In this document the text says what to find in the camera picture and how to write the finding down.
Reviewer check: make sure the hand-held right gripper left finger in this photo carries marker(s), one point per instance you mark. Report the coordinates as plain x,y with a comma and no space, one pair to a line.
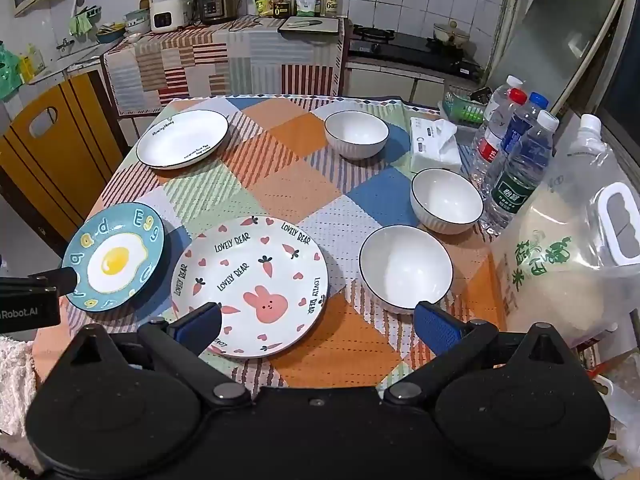
202,326

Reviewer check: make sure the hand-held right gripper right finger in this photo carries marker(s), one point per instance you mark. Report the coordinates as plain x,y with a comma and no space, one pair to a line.
435,327

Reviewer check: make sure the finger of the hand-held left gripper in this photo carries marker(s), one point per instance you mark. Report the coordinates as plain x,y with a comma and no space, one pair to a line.
57,280

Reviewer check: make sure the blue fried egg plate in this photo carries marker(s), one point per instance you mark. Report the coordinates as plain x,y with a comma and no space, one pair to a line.
115,257

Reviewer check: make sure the white bowl with black rim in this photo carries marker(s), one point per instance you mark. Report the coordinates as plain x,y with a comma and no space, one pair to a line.
405,265
356,132
446,197

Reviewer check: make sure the white plate with black rim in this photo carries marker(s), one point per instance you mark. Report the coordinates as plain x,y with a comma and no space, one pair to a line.
182,137

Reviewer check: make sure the stack of pale bowls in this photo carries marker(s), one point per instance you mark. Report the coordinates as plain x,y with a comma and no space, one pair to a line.
136,21

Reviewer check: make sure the white fluffy towel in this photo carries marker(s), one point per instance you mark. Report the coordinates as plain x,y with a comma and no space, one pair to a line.
15,380

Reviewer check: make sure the clear bag of rice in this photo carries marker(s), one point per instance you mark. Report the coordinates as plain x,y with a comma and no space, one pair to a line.
560,260

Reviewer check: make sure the green label water bottle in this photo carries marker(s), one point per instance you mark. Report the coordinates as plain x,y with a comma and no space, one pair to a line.
512,192

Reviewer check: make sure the white tissue pack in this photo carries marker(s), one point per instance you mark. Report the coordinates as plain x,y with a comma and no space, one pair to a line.
430,149

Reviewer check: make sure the red label water bottle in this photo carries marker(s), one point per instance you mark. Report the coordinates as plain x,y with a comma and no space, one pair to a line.
487,152

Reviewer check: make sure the blue label water bottle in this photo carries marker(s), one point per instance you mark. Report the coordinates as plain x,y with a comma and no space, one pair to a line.
515,132

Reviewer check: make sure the green plastic bag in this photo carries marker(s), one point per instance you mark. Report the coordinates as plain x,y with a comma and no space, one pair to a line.
7,72

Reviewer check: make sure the green dish basket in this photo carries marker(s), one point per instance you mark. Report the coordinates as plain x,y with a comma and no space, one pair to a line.
462,107

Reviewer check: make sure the clear water bottle white cap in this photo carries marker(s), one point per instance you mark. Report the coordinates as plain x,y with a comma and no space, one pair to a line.
500,102

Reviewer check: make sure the blue bowl on counter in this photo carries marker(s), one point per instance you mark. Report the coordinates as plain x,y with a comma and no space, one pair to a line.
110,35

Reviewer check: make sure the green hanging cloth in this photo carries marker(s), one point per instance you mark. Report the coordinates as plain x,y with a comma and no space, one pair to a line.
82,22

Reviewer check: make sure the striped counter cloth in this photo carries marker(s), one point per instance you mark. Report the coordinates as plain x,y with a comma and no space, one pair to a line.
220,65

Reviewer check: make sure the black gas stove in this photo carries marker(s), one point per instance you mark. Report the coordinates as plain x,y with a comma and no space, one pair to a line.
415,52

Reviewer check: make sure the white rice cooker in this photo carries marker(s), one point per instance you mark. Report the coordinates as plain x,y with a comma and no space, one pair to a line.
167,16

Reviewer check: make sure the cream cooking pot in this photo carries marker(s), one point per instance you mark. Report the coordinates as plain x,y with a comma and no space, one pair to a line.
451,34

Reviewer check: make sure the shiny metal panel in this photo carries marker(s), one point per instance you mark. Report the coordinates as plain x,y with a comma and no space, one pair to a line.
565,40

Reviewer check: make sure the kitchen knife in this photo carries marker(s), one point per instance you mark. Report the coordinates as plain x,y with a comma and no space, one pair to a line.
305,23

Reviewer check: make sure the white cutting board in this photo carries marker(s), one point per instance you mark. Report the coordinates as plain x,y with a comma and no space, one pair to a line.
330,25

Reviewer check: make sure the black pressure cooker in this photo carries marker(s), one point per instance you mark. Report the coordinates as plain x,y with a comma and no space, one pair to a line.
217,2

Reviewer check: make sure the yellow green food packet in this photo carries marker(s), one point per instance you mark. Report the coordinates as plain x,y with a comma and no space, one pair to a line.
262,2

